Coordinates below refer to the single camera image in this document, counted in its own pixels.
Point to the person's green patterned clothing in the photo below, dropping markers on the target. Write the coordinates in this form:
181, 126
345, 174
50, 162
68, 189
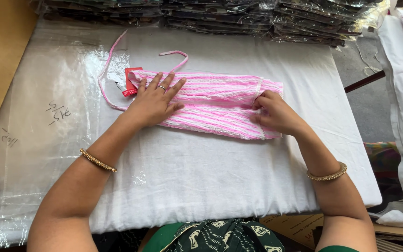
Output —
219, 236

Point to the white fabric sheet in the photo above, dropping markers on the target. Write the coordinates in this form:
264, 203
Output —
402, 119

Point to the stack of clear plastic bags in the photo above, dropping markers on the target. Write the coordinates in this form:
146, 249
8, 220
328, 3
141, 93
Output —
37, 133

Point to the person's right fingers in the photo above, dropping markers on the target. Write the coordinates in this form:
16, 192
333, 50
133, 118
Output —
261, 106

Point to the white table cloth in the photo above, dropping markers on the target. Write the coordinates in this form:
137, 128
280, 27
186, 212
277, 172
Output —
222, 168

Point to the pink white striped garment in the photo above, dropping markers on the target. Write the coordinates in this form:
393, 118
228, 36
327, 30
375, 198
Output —
215, 105

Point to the gold bangle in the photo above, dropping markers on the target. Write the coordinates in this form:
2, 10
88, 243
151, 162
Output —
327, 173
97, 160

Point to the red hang tag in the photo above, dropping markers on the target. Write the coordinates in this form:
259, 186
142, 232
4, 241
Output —
130, 82

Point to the dark wooden bar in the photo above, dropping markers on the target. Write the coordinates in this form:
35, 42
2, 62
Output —
364, 82

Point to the colourful printed fabric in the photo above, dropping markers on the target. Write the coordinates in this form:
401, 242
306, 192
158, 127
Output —
383, 171

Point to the stacks of packed garments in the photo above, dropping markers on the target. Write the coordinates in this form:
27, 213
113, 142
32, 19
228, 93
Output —
208, 17

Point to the person's left hand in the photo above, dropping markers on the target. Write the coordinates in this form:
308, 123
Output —
152, 105

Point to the person's right hand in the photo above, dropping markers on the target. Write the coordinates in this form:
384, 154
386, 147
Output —
278, 113

